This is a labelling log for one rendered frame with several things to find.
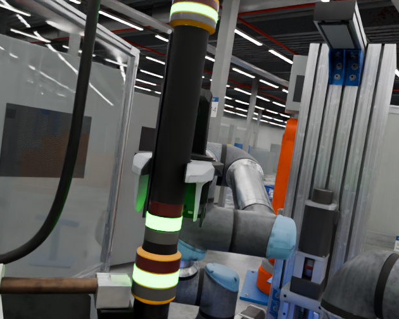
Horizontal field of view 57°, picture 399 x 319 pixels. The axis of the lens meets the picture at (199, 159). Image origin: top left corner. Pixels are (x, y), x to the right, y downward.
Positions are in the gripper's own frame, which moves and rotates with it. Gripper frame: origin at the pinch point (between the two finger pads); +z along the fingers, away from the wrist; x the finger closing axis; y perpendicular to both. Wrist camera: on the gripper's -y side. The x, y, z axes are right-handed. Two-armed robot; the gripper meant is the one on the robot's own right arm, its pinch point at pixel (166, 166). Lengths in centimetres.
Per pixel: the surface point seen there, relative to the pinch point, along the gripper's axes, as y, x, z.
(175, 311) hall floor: 165, 25, -309
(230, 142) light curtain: -5, -1, -593
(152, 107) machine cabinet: -31, 97, -401
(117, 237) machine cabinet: 126, 112, -380
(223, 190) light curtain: 80, -1, -592
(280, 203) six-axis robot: 60, -72, -410
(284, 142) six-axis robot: -14, -64, -404
